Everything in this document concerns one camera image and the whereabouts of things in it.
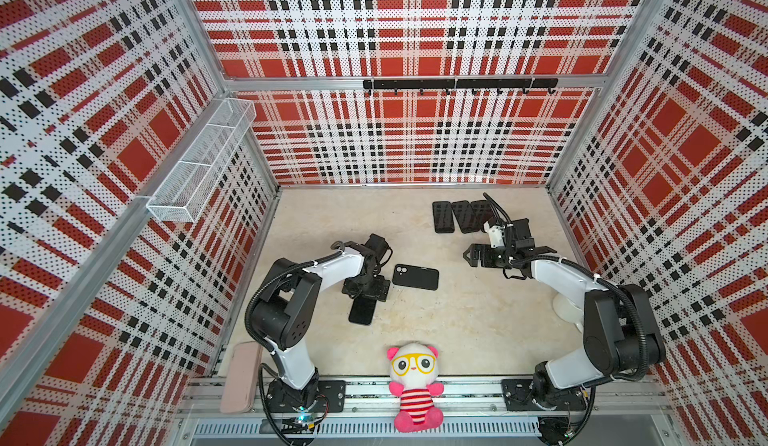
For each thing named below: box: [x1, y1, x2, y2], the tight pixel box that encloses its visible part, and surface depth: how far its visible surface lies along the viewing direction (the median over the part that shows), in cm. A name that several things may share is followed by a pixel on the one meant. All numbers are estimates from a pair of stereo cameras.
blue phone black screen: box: [348, 295, 377, 325], surface depth 88 cm
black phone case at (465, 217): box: [451, 200, 481, 234], surface depth 114 cm
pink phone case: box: [219, 341, 263, 414], surface depth 75 cm
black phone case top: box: [392, 263, 439, 290], surface depth 98 cm
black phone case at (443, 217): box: [432, 201, 455, 233], surface depth 114 cm
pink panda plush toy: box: [387, 342, 445, 433], surface depth 72 cm
